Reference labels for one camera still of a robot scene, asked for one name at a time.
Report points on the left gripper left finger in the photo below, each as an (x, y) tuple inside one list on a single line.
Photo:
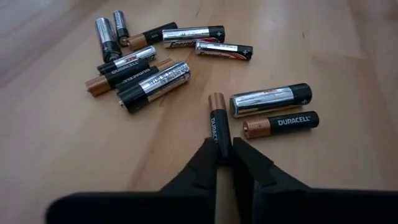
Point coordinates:
[(155, 208)]

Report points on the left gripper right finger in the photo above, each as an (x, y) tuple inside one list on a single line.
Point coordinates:
[(295, 208)]

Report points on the silver black Energizer battery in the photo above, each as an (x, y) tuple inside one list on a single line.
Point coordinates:
[(133, 59), (224, 49), (155, 85), (192, 34), (267, 99), (120, 26), (107, 40)]

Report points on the black copper Duracell battery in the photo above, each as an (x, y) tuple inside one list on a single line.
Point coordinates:
[(99, 85), (219, 124), (155, 35), (164, 64), (289, 122)]

